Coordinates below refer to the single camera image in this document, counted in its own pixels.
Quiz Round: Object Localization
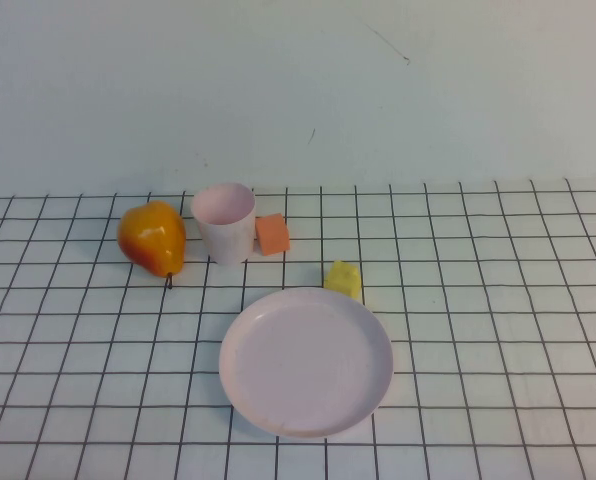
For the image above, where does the pale pink plastic cup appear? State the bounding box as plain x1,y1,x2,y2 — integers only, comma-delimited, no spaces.
190,182,257,266

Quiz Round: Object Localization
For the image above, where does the pale pink round plate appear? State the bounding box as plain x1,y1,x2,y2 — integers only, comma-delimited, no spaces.
218,286,395,441

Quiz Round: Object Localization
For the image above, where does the orange foam cube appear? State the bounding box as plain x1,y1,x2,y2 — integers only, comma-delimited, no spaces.
255,212,292,257

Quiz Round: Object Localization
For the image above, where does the yellow foam cube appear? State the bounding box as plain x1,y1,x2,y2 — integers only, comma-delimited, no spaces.
323,259,363,304

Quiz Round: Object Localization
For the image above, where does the orange yellow toy pear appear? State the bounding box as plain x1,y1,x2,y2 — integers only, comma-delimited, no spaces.
117,200,187,291

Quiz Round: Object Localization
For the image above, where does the white black-grid table mat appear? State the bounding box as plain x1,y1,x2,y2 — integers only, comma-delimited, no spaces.
0,175,596,480

